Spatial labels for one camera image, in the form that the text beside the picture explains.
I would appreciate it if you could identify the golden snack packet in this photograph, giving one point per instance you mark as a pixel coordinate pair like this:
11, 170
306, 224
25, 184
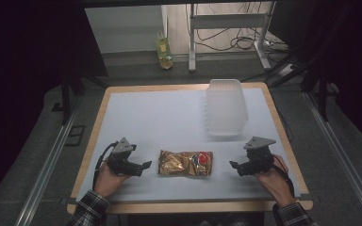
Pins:
185, 163

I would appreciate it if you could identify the black metal stand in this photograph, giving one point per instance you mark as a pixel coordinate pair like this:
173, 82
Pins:
322, 91
65, 94

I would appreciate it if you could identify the aluminium floor rail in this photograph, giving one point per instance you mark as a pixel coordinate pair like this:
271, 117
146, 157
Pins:
342, 157
48, 166

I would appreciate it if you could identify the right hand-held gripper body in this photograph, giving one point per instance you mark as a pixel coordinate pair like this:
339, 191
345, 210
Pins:
257, 157

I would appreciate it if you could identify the person's plaid sleeve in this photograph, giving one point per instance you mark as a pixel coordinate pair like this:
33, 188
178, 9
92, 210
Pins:
292, 215
89, 211

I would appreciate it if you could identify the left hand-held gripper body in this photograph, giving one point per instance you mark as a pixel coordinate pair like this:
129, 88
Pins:
121, 157

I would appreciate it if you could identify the white power strip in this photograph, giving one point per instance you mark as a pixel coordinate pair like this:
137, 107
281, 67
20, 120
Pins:
286, 69

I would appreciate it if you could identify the white table mat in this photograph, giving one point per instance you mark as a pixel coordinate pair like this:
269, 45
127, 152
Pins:
176, 125

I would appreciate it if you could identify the person's left plaid sleeve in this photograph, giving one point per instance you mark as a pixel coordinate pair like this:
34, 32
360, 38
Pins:
89, 211

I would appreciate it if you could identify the person's left hand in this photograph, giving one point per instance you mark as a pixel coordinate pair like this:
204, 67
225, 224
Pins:
108, 180

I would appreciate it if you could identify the person's right hand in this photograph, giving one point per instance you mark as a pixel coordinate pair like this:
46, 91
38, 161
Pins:
275, 183

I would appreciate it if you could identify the translucent plastic basket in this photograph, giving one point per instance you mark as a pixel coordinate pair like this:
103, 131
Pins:
225, 108

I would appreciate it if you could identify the person's right plaid sleeve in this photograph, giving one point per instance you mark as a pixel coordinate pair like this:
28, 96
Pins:
292, 215

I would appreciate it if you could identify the yellow drink bottle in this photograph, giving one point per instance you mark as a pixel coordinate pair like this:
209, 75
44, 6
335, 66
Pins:
164, 51

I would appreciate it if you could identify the white metal desk frame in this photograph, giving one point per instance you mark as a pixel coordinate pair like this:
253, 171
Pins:
226, 28

